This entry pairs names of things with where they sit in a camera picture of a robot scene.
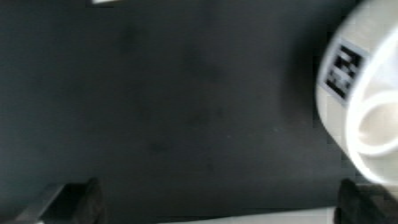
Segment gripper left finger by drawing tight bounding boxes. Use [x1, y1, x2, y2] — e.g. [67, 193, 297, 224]
[14, 178, 107, 224]

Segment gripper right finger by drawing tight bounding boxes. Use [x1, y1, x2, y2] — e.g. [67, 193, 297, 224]
[334, 179, 398, 224]

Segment white round stool seat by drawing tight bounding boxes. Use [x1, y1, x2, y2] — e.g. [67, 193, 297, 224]
[316, 0, 398, 185]

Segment white front fence bar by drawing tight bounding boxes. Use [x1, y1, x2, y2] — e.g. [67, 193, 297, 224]
[160, 207, 334, 224]

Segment white sheet with markers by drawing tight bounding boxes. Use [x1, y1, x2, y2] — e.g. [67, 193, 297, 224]
[89, 0, 119, 4]

